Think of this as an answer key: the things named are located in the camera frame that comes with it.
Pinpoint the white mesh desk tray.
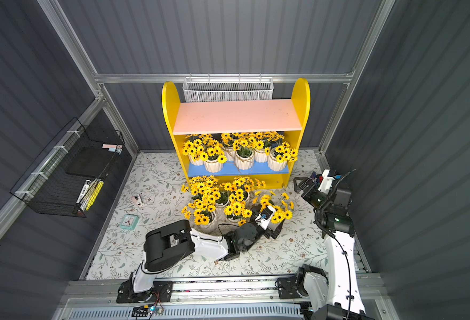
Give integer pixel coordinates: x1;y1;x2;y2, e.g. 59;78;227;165
182;79;274;103

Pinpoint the yellow item in basket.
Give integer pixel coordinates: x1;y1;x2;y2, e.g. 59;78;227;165
79;179;104;212

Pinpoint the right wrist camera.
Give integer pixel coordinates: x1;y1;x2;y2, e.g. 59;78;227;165
318;169;341;195

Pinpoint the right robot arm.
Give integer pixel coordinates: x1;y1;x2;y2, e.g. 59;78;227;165
275;169;368;319

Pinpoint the yellow wooden shelf unit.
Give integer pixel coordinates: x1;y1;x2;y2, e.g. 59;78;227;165
162;78;311;179

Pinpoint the floral patterned table mat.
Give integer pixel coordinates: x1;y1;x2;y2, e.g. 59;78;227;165
85;153;329;280

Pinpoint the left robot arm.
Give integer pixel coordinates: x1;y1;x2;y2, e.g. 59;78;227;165
116;205;284;303

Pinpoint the pink sticky notes pad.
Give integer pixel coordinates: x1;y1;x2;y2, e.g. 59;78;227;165
102;144;123;154

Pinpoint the shelf sunflower pot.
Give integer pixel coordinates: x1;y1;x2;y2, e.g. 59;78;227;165
233;138;255;170
182;135;204;166
182;192;218;231
193;139;228;173
181;175;221;204
221;133;235;161
229;177;267;203
266;142;299;171
250;190;295;225
250;131;283;163
216;182;232;208
224;201;253;226

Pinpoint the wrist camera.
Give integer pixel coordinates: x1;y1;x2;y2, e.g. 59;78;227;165
318;169;341;195
257;205;276;231

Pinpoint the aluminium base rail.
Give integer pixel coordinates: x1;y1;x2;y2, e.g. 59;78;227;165
52;273;400;320

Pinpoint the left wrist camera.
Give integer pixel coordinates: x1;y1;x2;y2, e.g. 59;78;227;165
257;205;276;231

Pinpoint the small teal alarm clock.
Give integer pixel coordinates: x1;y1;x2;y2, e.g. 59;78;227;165
119;214;140;231

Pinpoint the small pink white object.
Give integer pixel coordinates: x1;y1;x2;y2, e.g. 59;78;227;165
133;195;143;206

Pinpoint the white marker in basket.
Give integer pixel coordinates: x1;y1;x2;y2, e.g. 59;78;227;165
76;180;92;203

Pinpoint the green circuit board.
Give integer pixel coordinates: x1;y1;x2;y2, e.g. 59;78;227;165
130;305;164;319

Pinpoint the black wire wall basket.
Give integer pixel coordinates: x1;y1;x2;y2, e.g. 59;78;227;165
10;118;125;218

